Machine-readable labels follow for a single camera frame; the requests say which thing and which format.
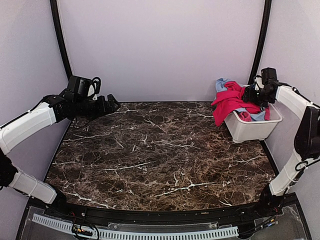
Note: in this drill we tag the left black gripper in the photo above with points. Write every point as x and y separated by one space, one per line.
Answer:
111 109

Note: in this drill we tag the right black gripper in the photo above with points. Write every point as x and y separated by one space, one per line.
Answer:
248 96

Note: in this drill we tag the red t-shirt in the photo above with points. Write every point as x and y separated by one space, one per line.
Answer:
229 100

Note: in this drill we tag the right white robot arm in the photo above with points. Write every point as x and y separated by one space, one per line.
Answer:
306 144

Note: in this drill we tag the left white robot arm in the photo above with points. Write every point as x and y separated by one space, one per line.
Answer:
50 110

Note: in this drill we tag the white plastic laundry bin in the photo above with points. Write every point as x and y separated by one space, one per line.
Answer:
252 130

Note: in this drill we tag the pink garment in bin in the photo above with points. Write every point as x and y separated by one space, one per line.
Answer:
244 115

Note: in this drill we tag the light blue shirt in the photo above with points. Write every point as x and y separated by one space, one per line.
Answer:
219 85

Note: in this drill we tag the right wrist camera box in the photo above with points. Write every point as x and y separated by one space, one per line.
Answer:
269 74

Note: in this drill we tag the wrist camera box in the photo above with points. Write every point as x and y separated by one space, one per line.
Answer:
79 85
269 74

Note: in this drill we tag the right black frame post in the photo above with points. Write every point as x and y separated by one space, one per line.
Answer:
261 40

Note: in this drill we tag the black frame post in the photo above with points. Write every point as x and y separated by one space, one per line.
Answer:
261 40
60 37

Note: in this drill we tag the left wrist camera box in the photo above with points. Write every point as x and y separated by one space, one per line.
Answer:
79 85

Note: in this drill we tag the left black frame post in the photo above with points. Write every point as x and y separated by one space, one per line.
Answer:
60 37

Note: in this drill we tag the right electronics board with wires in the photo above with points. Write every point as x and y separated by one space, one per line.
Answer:
267 223

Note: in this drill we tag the electronics board with wires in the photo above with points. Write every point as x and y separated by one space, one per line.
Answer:
83 229
267 223

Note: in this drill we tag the white slotted cable duct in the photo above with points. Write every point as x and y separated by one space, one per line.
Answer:
121 231

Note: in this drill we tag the left electronics board with wires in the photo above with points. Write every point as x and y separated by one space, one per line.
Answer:
83 229

